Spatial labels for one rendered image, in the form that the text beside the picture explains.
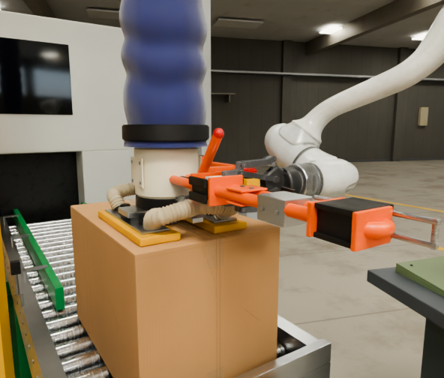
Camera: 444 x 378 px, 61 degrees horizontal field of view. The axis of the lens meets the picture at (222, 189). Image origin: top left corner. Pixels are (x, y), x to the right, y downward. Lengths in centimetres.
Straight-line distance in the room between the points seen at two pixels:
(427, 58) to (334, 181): 35
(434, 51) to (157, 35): 63
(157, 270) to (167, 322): 13
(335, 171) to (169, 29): 51
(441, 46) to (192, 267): 76
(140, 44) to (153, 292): 57
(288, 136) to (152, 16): 45
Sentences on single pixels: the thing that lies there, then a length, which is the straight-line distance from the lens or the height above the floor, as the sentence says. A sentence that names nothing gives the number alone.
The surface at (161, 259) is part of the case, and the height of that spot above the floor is 93.
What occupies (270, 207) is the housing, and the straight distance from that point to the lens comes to 62.
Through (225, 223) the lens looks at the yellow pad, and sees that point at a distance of 95.
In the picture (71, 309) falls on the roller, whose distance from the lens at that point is 158.
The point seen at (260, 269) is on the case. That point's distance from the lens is 100.
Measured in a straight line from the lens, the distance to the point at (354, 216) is 49.
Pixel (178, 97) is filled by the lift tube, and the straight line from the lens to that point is 93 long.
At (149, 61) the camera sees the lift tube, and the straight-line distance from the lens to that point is 93.
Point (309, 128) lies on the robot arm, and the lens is 105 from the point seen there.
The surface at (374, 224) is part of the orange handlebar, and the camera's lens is 51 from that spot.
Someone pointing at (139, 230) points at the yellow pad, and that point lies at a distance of 89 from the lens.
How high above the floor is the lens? 121
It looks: 9 degrees down
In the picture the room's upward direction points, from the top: straight up
